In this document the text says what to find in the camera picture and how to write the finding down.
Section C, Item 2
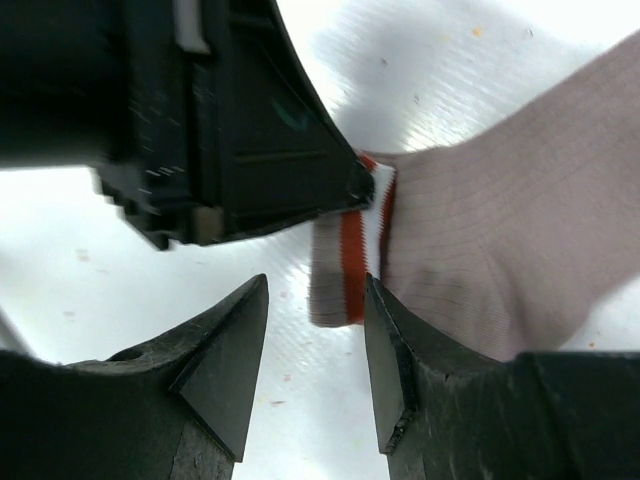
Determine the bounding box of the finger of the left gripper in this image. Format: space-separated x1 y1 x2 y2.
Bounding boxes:
191 1 375 245

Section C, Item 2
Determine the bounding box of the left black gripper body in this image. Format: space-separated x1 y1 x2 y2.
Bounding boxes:
1 1 220 250

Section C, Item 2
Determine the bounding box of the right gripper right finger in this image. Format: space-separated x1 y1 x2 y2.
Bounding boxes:
364 278 639 479

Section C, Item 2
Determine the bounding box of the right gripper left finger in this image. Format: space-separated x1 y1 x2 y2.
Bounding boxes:
1 275 269 479

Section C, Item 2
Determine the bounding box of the beige sock with red stripes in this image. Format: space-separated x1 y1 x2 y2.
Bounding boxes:
309 35 639 361

